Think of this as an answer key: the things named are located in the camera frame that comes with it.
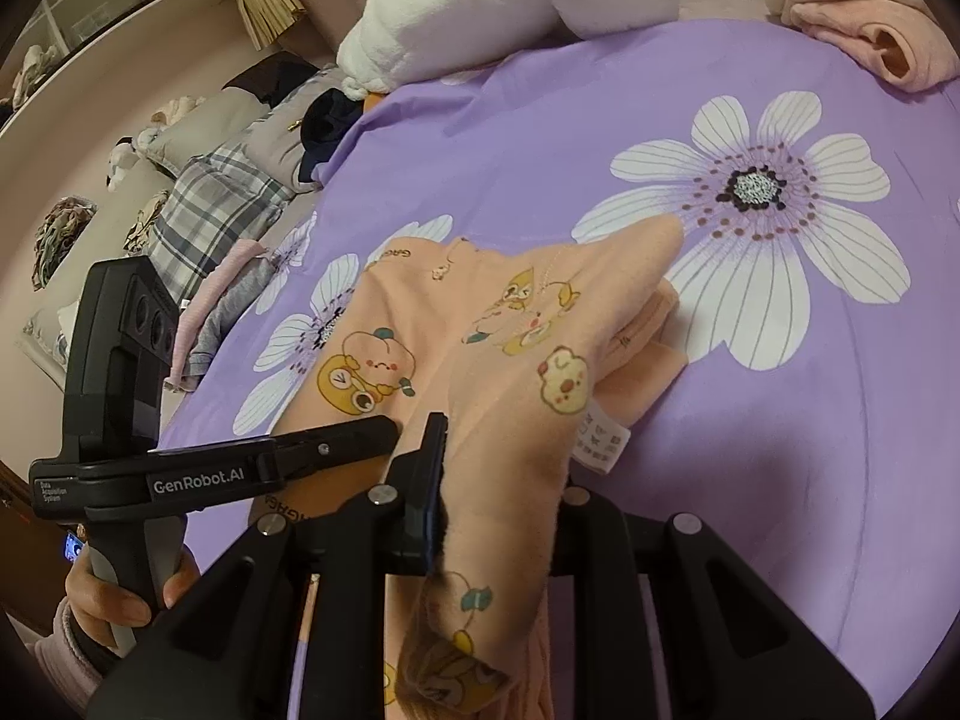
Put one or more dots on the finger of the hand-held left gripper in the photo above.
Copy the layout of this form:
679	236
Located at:
337	446

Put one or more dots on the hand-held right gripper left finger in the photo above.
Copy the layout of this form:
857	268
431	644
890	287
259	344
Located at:
431	465

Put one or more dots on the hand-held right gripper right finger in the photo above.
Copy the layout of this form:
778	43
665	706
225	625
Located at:
592	532

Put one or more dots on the orange cartoon print garment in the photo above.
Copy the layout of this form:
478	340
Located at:
480	330

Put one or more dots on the person's left forearm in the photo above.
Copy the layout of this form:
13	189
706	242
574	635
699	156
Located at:
67	652

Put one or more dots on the person's left hand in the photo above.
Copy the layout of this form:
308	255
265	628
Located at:
97	596

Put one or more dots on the folded pink grey cloth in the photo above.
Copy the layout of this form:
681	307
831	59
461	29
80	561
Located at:
217	307

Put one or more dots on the basket of colourful cloths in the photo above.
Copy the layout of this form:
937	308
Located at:
64	240

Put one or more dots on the plaid cloth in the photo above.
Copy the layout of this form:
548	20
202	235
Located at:
210	202

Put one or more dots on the small white plush toy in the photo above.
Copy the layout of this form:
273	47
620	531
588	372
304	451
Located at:
124	157

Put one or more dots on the grey pillow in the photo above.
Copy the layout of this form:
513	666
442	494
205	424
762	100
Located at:
202	127

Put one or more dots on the grey garment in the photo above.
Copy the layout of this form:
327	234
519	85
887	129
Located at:
289	139

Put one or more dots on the navy cloth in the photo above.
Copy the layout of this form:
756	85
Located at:
330	127

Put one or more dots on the dark brown cloth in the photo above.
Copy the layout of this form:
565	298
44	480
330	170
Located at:
274	75

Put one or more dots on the purple floral bed sheet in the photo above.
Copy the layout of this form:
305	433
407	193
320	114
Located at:
562	127

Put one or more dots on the folded pink blanket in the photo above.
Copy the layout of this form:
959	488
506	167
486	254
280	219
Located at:
862	15

